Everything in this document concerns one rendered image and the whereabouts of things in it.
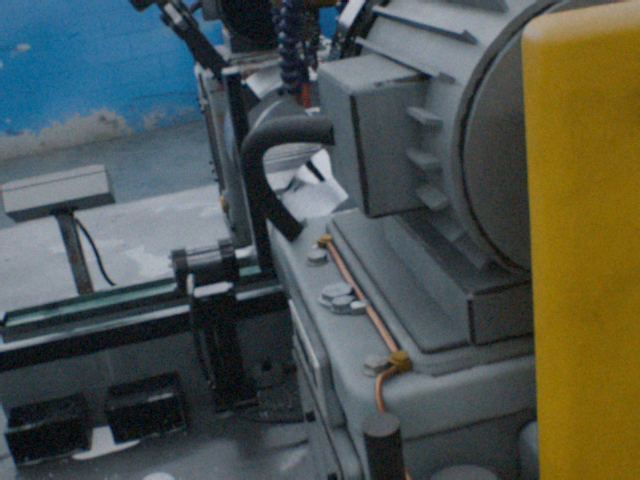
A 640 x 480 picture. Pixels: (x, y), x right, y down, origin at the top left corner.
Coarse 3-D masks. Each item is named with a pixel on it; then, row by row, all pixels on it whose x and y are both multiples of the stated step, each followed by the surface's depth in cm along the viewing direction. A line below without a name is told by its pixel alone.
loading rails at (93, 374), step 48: (144, 288) 120; (240, 288) 120; (48, 336) 110; (96, 336) 107; (144, 336) 109; (192, 336) 110; (240, 336) 112; (288, 336) 113; (0, 384) 107; (48, 384) 108; (96, 384) 110; (192, 384) 113
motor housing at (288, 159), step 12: (300, 144) 111; (312, 144) 111; (264, 156) 109; (276, 156) 108; (288, 156) 109; (300, 156) 108; (312, 156) 108; (264, 168) 109; (276, 168) 108; (288, 168) 108; (288, 180) 107
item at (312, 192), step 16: (320, 160) 87; (304, 176) 87; (320, 176) 83; (288, 192) 88; (304, 192) 84; (320, 192) 80; (336, 192) 77; (288, 208) 86; (304, 208) 81; (320, 208) 78; (336, 208) 75; (352, 208) 75; (272, 240) 91; (272, 256) 92; (288, 288) 81
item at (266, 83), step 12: (264, 72) 141; (276, 72) 137; (312, 72) 134; (252, 84) 138; (264, 84) 132; (276, 84) 129; (312, 84) 130; (264, 96) 129; (276, 96) 129; (288, 96) 130; (312, 96) 130; (264, 108) 130; (276, 108) 130; (288, 108) 130; (300, 108) 131; (228, 120) 140; (252, 120) 130; (264, 120) 130; (228, 132) 138; (228, 144) 138; (240, 180) 134
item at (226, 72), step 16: (224, 80) 92; (240, 80) 92; (240, 96) 92; (240, 112) 93; (240, 128) 94; (240, 144) 94; (256, 208) 97; (256, 224) 98; (256, 240) 99; (256, 256) 100
